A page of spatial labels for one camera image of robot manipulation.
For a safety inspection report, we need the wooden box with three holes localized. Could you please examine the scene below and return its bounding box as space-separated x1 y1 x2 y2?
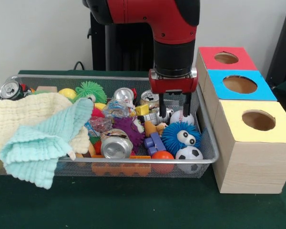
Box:
195 47 286 194

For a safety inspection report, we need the cream waffle cloth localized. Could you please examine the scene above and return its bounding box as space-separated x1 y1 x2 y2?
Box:
0 92 91 156

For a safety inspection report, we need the clear mesh bin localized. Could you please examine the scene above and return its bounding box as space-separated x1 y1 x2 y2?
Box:
0 74 220 179

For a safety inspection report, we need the mint waffle cloth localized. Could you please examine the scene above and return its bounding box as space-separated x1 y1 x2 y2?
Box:
0 97 95 190

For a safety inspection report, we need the green spiky ball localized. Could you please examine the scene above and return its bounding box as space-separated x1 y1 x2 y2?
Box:
75 80 108 104

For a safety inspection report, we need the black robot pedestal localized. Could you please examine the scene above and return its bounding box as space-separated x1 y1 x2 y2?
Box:
87 10 158 72

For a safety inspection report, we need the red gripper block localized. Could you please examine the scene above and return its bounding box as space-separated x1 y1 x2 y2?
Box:
149 67 199 118

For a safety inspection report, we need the dark green table cloth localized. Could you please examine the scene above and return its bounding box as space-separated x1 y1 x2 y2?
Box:
0 69 286 229

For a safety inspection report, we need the small baseball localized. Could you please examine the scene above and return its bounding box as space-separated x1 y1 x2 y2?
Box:
169 110 195 126

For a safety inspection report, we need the crushed silver can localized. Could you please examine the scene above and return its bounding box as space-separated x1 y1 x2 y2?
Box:
100 128 134 159

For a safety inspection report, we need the orange ball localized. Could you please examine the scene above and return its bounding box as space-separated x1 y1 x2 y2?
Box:
151 150 175 175

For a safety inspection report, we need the silver robot toy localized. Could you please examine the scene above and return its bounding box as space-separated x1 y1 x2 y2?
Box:
137 107 174 125

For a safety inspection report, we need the blue spiky toy with eyes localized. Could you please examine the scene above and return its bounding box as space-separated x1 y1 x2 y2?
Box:
161 122 202 153

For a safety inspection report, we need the purple spiky ball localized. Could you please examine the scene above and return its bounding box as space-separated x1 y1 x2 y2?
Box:
112 116 146 146

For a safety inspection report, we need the small soccer ball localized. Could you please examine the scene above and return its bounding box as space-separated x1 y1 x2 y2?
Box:
175 146 204 173

